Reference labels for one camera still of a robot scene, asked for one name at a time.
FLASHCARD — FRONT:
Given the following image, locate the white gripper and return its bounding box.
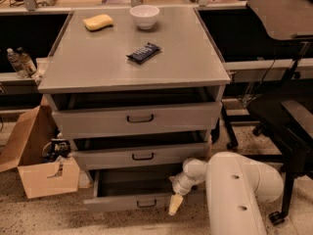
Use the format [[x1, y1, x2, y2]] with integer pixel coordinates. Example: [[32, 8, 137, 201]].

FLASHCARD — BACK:
[[168, 172, 199, 215]]

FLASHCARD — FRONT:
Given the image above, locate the grey bottom drawer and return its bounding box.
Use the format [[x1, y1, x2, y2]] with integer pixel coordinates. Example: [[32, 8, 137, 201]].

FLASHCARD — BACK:
[[84, 164, 182, 212]]

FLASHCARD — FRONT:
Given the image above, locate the grey drawer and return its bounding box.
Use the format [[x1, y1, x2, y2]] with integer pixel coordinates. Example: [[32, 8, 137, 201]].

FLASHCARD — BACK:
[[84, 164, 182, 212], [53, 87, 221, 139], [73, 131, 209, 170]]

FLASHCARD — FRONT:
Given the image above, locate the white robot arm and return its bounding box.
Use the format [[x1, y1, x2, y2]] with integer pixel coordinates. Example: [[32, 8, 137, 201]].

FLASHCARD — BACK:
[[168, 152, 284, 235]]

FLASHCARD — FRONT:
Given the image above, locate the grey middle drawer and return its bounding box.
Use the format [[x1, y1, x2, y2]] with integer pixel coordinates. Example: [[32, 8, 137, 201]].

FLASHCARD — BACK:
[[73, 131, 209, 170]]

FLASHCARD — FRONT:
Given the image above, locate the grey top drawer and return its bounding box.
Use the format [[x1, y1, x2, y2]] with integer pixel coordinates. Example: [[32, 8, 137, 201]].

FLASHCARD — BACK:
[[53, 87, 221, 139]]

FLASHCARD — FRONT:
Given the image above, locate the grey drawer cabinet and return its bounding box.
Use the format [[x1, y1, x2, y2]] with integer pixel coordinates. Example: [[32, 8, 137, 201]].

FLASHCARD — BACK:
[[37, 5, 232, 141]]

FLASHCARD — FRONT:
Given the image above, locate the open cardboard box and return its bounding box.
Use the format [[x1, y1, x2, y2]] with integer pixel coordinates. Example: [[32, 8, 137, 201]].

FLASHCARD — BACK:
[[0, 98, 80, 199]]

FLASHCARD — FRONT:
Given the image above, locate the black device in box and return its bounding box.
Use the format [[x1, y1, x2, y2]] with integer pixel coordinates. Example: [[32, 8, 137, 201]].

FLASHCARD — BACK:
[[42, 139, 71, 163]]

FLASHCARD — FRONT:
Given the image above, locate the black office chair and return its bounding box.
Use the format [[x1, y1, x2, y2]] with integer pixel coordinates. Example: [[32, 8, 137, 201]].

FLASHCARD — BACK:
[[221, 0, 313, 226]]

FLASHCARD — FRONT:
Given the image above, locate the dark blue snack packet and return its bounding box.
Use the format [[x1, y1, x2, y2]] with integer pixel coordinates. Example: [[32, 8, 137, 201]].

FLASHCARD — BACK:
[[127, 42, 161, 65]]

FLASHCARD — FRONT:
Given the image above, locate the white bowl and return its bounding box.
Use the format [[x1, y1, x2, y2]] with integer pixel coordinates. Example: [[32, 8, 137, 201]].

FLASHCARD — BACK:
[[129, 5, 159, 29]]

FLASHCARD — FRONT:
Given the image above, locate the yellow sponge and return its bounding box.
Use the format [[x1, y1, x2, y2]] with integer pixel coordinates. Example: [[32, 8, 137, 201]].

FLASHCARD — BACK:
[[83, 14, 113, 31]]

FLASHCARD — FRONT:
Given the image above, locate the brown plastic bottle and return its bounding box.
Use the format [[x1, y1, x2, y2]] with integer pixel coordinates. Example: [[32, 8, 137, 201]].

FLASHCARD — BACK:
[[17, 47, 36, 75]]

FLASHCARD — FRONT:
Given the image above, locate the clear plastic water bottle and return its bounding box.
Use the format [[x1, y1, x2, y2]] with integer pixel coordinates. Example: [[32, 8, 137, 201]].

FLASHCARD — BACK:
[[7, 48, 28, 79]]

